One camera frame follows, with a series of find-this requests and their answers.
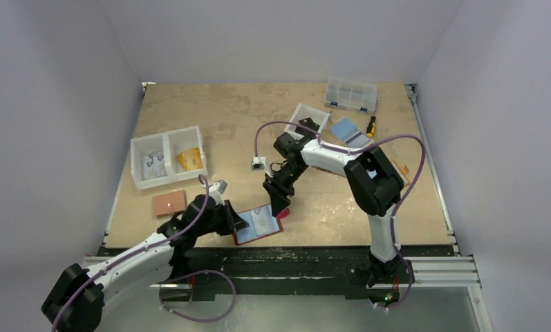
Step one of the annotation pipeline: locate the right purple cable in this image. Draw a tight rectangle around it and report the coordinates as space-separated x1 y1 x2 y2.
254 120 427 313

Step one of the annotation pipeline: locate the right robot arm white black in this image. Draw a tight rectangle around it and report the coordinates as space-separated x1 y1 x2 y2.
252 133 404 286

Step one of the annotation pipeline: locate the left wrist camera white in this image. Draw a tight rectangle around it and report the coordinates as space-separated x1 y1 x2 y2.
209 180 227 200

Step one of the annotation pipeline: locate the grey card in bin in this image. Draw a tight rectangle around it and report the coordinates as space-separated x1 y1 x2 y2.
142 150 167 181

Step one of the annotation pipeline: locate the aluminium frame rail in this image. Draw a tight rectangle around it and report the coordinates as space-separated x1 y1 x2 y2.
407 230 481 288

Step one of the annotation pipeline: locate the open blue card holder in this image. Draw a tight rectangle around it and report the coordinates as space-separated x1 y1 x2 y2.
327 117 373 149

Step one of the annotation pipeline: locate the open tan card holder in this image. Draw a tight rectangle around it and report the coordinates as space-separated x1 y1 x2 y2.
391 160 411 187

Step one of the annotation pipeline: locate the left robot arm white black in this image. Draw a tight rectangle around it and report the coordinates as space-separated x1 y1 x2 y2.
41 194 249 331

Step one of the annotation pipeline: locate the yellow black screwdriver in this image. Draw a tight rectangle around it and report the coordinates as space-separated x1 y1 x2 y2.
366 116 377 138

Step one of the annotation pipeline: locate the black card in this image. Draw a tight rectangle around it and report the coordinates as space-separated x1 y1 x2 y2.
295 118 320 133

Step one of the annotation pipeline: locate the small white square bin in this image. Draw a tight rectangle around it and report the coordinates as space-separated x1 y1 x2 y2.
284 104 330 139

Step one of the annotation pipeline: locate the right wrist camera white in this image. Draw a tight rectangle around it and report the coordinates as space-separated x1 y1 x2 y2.
251 156 272 177

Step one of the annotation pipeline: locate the white two-compartment bin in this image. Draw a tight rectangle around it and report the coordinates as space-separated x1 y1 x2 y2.
130 126 208 190

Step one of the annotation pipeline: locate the closed pink-brown card holder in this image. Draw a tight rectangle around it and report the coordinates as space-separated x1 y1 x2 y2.
152 190 187 218

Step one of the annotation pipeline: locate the orange card in bin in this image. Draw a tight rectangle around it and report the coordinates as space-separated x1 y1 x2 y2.
176 147 204 172

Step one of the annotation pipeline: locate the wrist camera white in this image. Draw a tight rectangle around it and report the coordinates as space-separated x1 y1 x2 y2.
251 156 272 177
209 180 227 200

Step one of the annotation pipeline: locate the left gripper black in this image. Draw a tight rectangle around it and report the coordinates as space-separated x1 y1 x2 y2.
195 199 248 237

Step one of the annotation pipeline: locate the red card holder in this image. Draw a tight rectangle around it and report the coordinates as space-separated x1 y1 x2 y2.
233 204 283 246

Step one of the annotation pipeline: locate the clear plastic organizer box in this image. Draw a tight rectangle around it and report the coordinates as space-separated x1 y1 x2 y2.
324 77 377 113

